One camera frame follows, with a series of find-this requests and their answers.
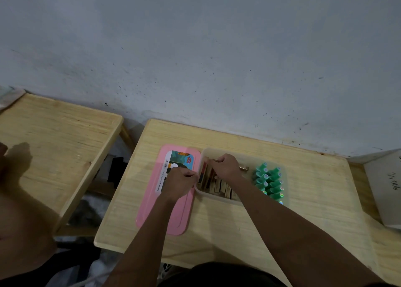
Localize person's right hand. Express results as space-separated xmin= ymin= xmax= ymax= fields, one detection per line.
xmin=208 ymin=154 xmax=244 ymax=188

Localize person's left hand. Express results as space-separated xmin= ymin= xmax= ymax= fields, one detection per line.
xmin=162 ymin=167 xmax=200 ymax=203

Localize clear plastic storage bin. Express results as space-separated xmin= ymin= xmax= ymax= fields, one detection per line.
xmin=194 ymin=147 xmax=289 ymax=208

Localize person's right forearm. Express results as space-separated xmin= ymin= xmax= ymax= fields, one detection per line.
xmin=224 ymin=175 xmax=396 ymax=287

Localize person's left forearm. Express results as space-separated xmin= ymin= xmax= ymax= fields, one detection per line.
xmin=103 ymin=193 xmax=192 ymax=287

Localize colourful paper label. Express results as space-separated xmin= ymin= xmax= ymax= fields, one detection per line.
xmin=155 ymin=150 xmax=197 ymax=194

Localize pink plastic lid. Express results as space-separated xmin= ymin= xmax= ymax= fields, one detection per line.
xmin=135 ymin=144 xmax=202 ymax=237

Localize cluster of green capped bottles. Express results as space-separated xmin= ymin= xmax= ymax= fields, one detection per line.
xmin=252 ymin=162 xmax=286 ymax=206

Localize black box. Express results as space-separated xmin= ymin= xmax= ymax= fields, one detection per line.
xmin=107 ymin=157 xmax=129 ymax=190

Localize light wooden table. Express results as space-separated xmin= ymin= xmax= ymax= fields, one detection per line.
xmin=94 ymin=118 xmax=401 ymax=287
xmin=0 ymin=93 xmax=136 ymax=238

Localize person's black shorts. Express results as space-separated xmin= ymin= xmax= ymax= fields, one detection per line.
xmin=156 ymin=261 xmax=289 ymax=287

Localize white cardboard box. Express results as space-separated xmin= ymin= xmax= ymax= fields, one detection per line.
xmin=363 ymin=148 xmax=401 ymax=230

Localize grey cloth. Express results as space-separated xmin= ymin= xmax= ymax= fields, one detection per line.
xmin=0 ymin=86 xmax=26 ymax=113

